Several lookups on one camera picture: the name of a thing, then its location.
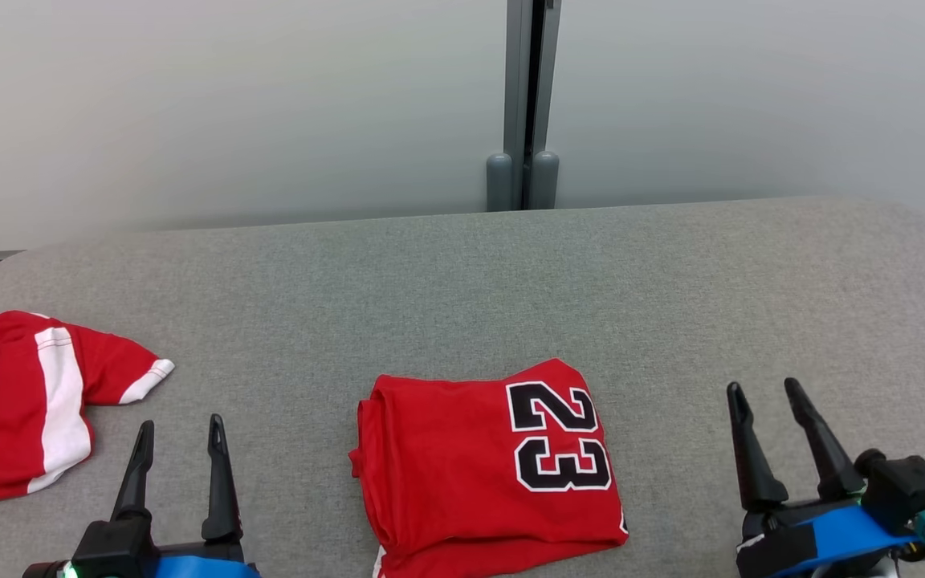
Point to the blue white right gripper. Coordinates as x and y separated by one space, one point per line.
832 538

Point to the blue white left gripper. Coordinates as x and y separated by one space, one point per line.
205 566

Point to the red jersey with number 23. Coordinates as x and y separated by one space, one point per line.
446 466

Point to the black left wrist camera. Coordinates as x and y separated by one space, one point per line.
113 550

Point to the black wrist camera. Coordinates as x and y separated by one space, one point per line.
113 550
908 486

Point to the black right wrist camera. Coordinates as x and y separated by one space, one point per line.
908 486

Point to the grey cylindrical post cap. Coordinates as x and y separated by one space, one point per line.
500 185
544 183

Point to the grey metal partition post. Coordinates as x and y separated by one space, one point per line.
516 80

